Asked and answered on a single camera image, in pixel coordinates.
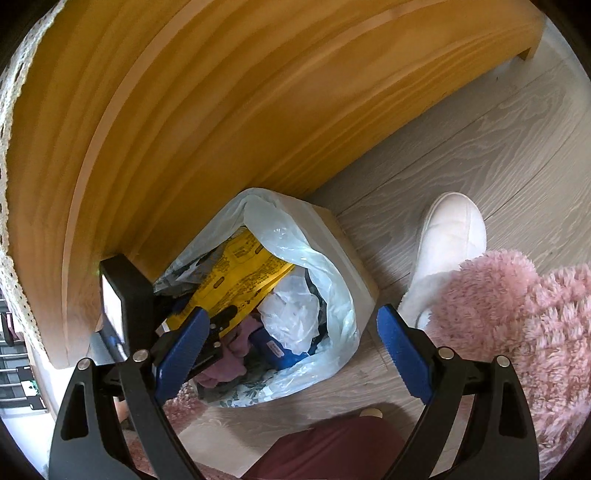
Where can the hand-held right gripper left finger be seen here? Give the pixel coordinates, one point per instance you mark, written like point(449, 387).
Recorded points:
point(182, 350)

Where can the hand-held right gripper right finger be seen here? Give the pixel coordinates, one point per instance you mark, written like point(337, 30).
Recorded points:
point(406, 355)

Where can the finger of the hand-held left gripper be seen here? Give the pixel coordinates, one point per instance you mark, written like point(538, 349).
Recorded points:
point(207, 357)
point(224, 321)

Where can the yellow packet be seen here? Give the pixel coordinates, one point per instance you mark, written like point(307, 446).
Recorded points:
point(240, 272)

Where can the dark blue printed box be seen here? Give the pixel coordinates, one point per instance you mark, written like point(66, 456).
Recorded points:
point(277, 350)

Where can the trash bin with plastic bag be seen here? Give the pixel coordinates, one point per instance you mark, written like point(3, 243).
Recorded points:
point(323, 277)

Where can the pink cloth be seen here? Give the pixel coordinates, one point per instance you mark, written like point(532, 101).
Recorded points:
point(231, 360)

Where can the crumpled white plastic wrap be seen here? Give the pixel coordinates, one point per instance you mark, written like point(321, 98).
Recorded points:
point(291, 314)

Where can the white fluffy slipper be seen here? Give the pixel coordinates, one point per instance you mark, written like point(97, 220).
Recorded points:
point(448, 249)

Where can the wooden bed frame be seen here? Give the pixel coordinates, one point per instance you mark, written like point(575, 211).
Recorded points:
point(231, 115)

